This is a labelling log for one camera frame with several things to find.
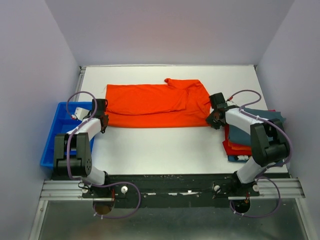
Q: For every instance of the folded red t shirt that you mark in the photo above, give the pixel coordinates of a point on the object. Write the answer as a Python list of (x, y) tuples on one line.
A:
[(234, 149)]

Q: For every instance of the orange t shirt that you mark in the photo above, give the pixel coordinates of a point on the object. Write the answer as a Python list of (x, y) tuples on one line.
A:
[(177, 103)]

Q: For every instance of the folded teal t shirt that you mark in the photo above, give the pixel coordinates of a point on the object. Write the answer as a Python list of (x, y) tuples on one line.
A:
[(239, 131)]

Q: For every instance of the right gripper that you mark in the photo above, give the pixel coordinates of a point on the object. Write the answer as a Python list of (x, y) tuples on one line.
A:
[(209, 119)]

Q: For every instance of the black mounting base rail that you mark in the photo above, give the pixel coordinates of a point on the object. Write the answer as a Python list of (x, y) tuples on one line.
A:
[(170, 191)]

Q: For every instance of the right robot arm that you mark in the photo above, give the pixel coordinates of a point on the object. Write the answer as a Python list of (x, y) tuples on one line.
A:
[(270, 145)]

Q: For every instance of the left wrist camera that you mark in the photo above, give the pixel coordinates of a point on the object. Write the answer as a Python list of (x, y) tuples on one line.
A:
[(80, 113)]

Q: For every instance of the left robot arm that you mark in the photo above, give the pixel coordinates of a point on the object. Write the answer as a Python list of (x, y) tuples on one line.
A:
[(72, 156)]

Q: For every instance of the aluminium frame rail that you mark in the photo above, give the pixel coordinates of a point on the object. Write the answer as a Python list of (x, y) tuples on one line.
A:
[(52, 190)]

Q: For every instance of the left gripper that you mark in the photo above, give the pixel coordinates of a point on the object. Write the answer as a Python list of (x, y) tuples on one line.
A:
[(106, 116)]

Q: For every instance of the blue plastic bin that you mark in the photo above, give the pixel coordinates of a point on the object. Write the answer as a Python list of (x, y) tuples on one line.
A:
[(61, 123)]

